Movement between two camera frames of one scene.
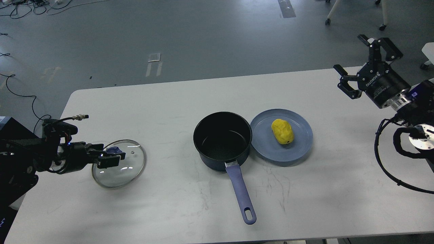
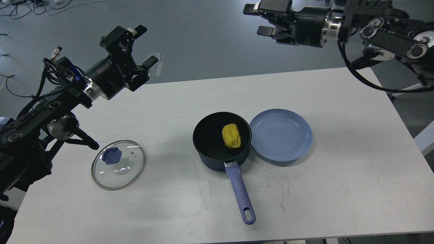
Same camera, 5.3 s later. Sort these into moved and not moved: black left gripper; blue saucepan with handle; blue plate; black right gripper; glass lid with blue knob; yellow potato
Moved: yellow potato; black right gripper; black left gripper
Not moved: glass lid with blue knob; blue plate; blue saucepan with handle
